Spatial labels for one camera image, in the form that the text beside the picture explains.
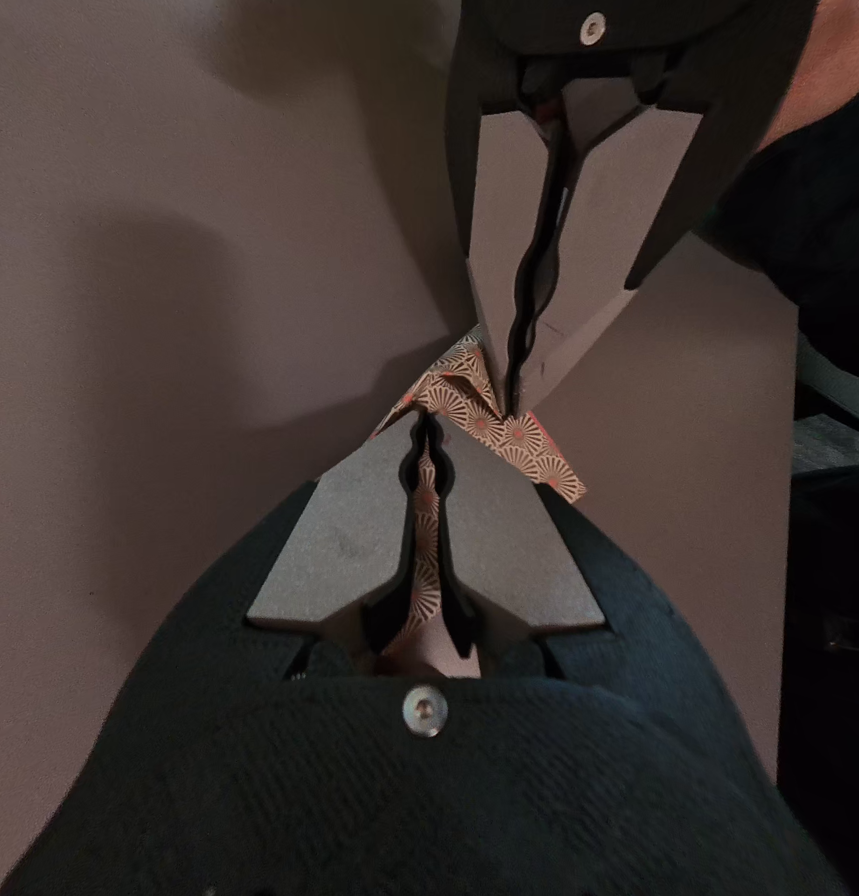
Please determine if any person's right forearm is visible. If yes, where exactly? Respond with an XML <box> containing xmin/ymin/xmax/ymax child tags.
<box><xmin>779</xmin><ymin>0</ymin><xmax>859</xmax><ymax>151</ymax></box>

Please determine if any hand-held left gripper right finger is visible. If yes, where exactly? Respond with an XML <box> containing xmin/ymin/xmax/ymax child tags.
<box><xmin>424</xmin><ymin>412</ymin><xmax>607</xmax><ymax>660</ymax></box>

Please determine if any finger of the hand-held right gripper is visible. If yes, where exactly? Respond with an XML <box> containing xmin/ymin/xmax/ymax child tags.
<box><xmin>466</xmin><ymin>109</ymin><xmax>555</xmax><ymax>408</ymax></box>
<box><xmin>517</xmin><ymin>76</ymin><xmax>705</xmax><ymax>408</ymax></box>

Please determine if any fan-patterned origami paper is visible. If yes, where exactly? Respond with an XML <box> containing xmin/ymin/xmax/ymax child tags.
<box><xmin>368</xmin><ymin>323</ymin><xmax>588</xmax><ymax>639</ymax></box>

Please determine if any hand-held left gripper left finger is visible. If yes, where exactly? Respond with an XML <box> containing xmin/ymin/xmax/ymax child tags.
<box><xmin>246</xmin><ymin>412</ymin><xmax>430</xmax><ymax>659</ymax></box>

